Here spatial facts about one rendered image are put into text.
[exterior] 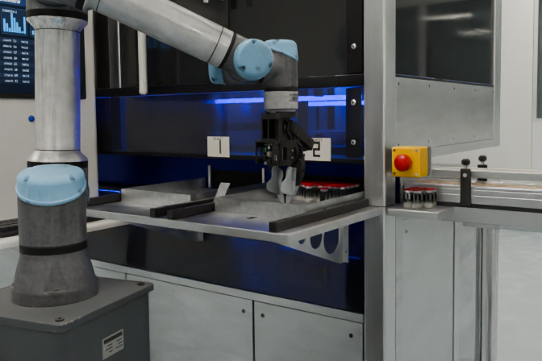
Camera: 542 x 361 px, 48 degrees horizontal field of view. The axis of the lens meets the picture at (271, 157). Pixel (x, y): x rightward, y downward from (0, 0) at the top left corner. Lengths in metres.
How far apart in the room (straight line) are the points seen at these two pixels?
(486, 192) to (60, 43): 1.01
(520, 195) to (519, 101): 4.63
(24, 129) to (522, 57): 4.96
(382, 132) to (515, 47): 4.72
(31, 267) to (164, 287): 0.96
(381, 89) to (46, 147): 0.78
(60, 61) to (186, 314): 1.02
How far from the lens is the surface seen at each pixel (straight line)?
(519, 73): 6.14
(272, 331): 1.78
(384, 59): 1.51
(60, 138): 1.25
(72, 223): 1.12
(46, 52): 1.26
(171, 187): 1.84
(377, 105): 1.51
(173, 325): 2.05
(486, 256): 1.60
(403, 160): 1.44
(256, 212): 1.40
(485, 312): 1.64
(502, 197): 1.53
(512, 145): 6.15
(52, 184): 1.10
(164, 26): 1.14
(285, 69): 1.30
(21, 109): 1.95
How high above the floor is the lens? 1.11
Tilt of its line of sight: 4 degrees down
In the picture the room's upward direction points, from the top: 1 degrees counter-clockwise
